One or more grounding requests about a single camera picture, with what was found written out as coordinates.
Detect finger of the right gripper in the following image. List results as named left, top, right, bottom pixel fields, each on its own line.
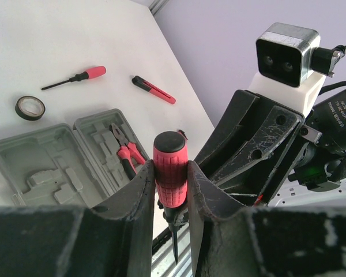
left=194, top=90, right=260, bottom=173

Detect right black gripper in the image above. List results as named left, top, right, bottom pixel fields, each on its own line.
left=210, top=83, right=346, bottom=192

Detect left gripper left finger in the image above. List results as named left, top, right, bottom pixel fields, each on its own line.
left=0, top=161, right=155, bottom=276

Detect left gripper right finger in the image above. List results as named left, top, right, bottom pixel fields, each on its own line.
left=187, top=162, right=346, bottom=276

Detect grey plastic tool case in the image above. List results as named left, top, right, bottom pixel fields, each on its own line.
left=0, top=108, right=148, bottom=208

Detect red black pliers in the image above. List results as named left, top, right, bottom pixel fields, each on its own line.
left=110, top=123, right=146, bottom=180

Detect red-handled screwdriver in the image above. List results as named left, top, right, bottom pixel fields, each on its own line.
left=41, top=66, right=107, bottom=91
left=153, top=131, right=188, bottom=263

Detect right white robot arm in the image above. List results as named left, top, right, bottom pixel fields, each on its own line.
left=195, top=81, right=346, bottom=205

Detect red black bit holder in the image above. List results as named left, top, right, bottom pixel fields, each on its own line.
left=178, top=129, right=188, bottom=141

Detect red black utility knife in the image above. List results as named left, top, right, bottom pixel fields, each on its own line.
left=131, top=76, right=176, bottom=104

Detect black electrical tape roll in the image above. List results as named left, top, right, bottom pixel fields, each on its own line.
left=14, top=96, right=46, bottom=121

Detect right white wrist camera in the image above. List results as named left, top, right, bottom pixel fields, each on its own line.
left=249, top=23, right=326, bottom=117

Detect right black camera cable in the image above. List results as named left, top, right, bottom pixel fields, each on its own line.
left=314, top=43, right=346, bottom=96

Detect right aluminium frame post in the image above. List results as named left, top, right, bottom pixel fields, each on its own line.
left=149, top=0, right=170, bottom=15

